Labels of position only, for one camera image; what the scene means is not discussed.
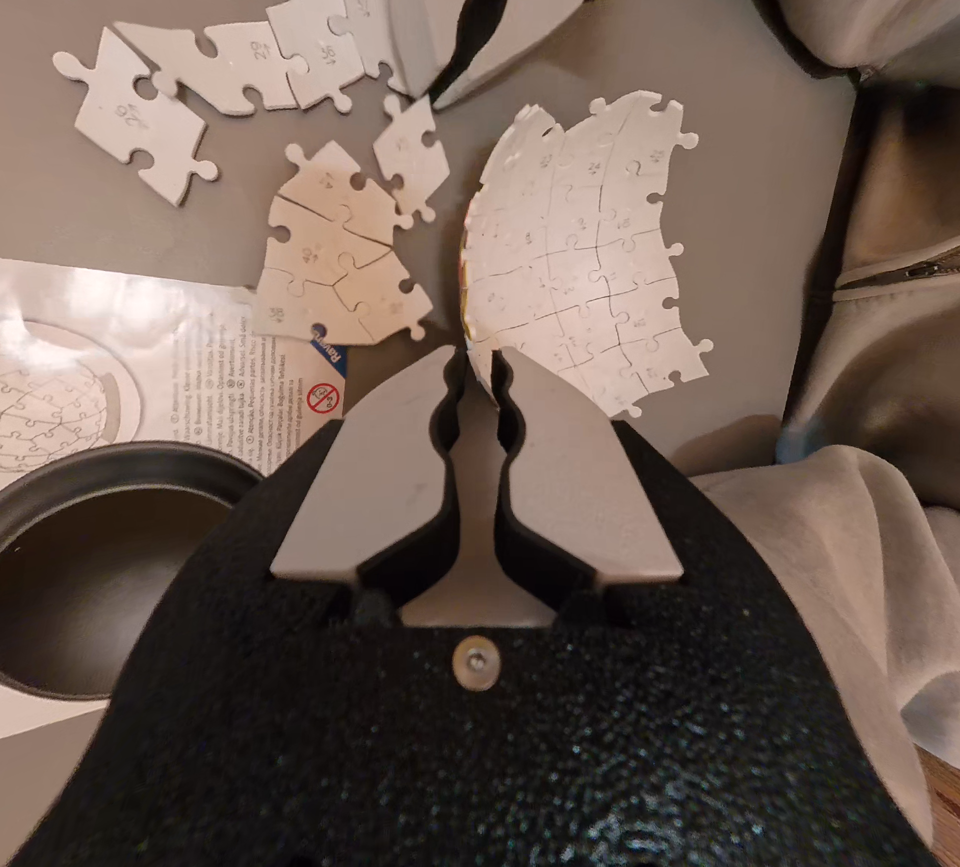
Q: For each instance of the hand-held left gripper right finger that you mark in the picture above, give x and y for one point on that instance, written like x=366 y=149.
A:
x=592 y=499

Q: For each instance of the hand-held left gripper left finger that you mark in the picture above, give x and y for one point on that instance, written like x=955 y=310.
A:
x=352 y=499

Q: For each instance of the single white puzzle piece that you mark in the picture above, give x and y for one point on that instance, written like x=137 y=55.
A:
x=409 y=154

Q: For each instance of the curved white puzzle ball shell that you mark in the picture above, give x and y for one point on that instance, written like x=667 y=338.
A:
x=585 y=259

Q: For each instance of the joined white puzzle strip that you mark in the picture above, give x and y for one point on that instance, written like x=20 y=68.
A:
x=330 y=244

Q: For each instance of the black round ball stand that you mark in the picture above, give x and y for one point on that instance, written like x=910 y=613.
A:
x=90 y=582

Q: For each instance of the scattered loose white puzzle pieces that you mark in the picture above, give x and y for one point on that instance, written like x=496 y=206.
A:
x=135 y=117

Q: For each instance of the blue cloth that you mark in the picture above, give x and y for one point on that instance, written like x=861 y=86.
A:
x=796 y=447

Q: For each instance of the white paper instruction sheet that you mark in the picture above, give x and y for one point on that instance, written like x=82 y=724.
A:
x=187 y=357

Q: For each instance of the beige zip hoodie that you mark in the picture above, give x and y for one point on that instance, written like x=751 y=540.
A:
x=885 y=357

